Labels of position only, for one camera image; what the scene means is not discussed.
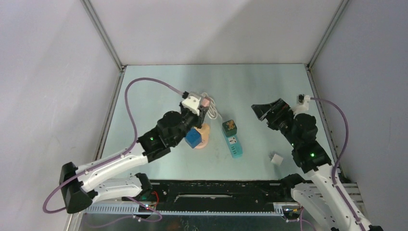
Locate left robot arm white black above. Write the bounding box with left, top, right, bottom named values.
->
left=59, top=104, right=209, bottom=214

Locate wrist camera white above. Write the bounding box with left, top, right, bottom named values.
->
left=291, top=94, right=311, bottom=115
left=181, top=91, right=203, bottom=116

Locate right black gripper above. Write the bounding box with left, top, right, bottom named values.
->
left=250, top=98, right=298, bottom=147

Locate small pink plug adapter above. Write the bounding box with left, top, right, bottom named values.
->
left=201, top=97, right=211, bottom=107

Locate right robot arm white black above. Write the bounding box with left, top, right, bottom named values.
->
left=251, top=94, right=382, bottom=231

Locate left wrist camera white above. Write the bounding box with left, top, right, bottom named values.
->
left=181, top=91, right=203, bottom=116

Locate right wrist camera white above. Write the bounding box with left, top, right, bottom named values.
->
left=291, top=94, right=311, bottom=115

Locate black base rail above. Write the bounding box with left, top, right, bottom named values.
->
left=136, top=180, right=295, bottom=213

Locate blue cube plug adapter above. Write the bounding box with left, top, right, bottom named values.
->
left=185, top=128, right=202, bottom=149

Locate green cube plug adapter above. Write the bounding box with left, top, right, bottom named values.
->
left=222, top=119, right=238, bottom=137

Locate pink round power socket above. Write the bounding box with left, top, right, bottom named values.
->
left=195, top=136, right=209, bottom=149

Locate white coiled power cord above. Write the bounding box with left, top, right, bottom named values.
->
left=201, top=92, right=224, bottom=120

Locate yellow cube plug adapter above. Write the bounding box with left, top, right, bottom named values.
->
left=197, top=123, right=210, bottom=137

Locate grey slotted cable duct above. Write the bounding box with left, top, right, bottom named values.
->
left=83, top=204, right=300, bottom=218

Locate small white plug adapter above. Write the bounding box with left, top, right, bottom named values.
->
left=270, top=154, right=283, bottom=166

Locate teal power strip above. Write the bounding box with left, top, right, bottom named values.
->
left=224, top=135, right=243, bottom=158

